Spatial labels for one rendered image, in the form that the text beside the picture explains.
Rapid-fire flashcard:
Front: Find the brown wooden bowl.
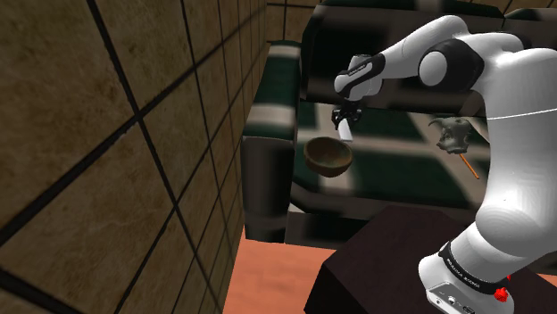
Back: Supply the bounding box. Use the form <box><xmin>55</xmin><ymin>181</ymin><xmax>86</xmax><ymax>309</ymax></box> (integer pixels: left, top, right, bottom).
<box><xmin>303</xmin><ymin>136</ymin><xmax>354</xmax><ymax>178</ymax></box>

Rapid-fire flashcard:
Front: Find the small white flat block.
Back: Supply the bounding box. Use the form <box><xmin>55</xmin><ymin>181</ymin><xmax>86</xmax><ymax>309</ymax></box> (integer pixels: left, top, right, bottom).
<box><xmin>337</xmin><ymin>119</ymin><xmax>354</xmax><ymax>143</ymax></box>

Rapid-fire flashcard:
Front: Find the green and grey striped sofa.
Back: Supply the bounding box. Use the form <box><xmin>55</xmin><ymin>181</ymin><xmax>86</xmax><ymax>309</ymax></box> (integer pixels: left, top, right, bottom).
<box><xmin>240</xmin><ymin>0</ymin><xmax>557</xmax><ymax>276</ymax></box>

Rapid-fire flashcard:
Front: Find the orange pencil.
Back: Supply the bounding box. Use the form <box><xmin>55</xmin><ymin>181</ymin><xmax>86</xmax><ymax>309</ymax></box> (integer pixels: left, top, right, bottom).
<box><xmin>459</xmin><ymin>153</ymin><xmax>481</xmax><ymax>181</ymax></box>

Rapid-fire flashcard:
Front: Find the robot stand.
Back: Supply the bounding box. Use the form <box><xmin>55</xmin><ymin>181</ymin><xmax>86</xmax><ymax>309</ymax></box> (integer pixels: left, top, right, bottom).
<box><xmin>303</xmin><ymin>204</ymin><xmax>557</xmax><ymax>314</ymax></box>

